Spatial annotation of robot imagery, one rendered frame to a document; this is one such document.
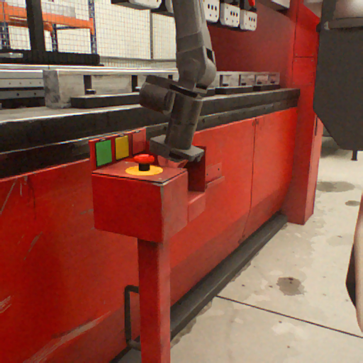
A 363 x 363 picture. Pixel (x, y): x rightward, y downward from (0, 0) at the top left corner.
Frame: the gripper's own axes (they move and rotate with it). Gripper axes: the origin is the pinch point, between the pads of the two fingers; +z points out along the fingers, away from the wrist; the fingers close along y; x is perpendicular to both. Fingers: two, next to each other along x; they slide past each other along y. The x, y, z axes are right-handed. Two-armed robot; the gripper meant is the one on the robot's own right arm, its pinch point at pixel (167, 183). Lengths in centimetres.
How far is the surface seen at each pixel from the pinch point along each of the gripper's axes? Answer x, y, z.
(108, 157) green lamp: 10.1, 9.6, -4.7
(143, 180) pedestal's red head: 14.7, -1.7, -5.5
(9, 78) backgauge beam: -10, 61, -5
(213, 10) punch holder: -80, 34, -39
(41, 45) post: -66, 107, -6
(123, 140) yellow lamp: 4.8, 10.3, -7.1
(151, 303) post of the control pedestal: 7.9, -6.8, 24.9
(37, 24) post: -65, 109, -15
